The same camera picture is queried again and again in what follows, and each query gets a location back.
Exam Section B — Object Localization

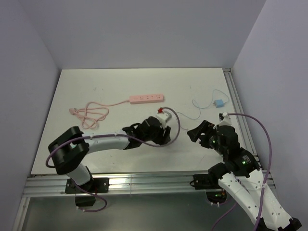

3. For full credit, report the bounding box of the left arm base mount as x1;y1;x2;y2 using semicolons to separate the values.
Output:
64;178;109;208

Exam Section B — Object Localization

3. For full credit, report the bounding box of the aluminium front rail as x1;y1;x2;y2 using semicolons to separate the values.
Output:
22;171;207;198

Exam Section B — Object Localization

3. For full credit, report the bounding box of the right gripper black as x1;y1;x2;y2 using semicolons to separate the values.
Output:
186;119;227;156

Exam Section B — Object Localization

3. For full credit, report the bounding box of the light blue charger plug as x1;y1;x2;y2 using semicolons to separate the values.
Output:
213;99;225;108

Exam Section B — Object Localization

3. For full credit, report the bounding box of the pink power strip cord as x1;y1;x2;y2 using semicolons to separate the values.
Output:
68;98;132;130

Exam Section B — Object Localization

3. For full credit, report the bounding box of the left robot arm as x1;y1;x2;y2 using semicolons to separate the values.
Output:
48;115;171;192

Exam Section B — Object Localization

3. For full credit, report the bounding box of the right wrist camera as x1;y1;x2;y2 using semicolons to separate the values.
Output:
218;112;232;126

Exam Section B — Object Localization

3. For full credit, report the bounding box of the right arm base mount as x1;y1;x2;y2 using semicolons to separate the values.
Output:
190;174;228;204

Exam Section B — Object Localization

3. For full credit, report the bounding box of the aluminium side rail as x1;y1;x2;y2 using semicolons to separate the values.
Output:
222;68;261;166

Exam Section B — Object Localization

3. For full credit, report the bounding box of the light blue charging cable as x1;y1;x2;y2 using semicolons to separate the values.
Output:
177;89;230;132

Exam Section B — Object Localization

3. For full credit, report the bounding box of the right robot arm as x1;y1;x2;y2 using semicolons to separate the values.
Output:
187;120;302;231

